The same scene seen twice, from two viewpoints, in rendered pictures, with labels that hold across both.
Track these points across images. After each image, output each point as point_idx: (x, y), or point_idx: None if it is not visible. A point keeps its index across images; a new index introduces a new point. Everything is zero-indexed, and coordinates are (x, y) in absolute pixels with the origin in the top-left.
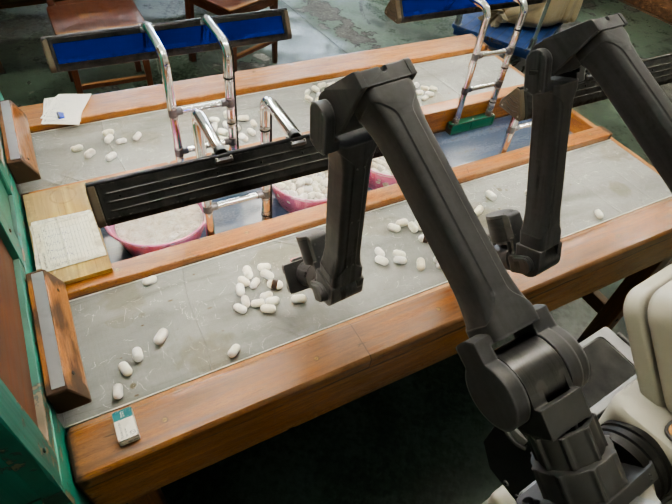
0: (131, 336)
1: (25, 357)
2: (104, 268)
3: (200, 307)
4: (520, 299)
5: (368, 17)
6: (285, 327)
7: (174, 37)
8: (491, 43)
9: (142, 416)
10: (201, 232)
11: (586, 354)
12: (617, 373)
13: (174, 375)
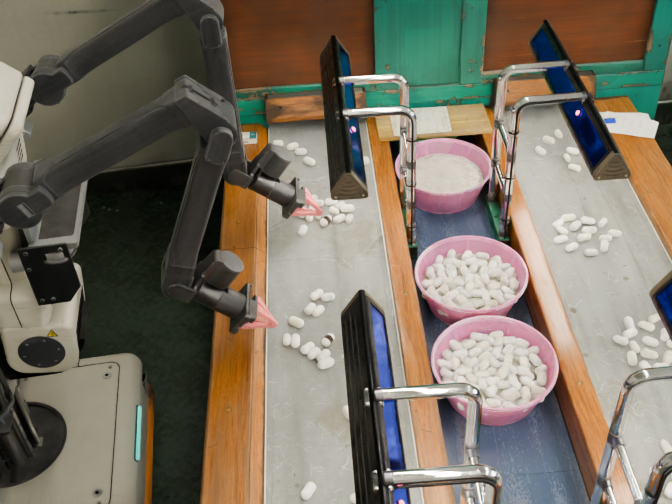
0: (320, 152)
1: (288, 81)
2: (380, 135)
3: (327, 183)
4: (66, 56)
5: None
6: (282, 221)
7: (565, 88)
8: None
9: (250, 146)
10: (421, 201)
11: (70, 221)
12: (47, 228)
13: None
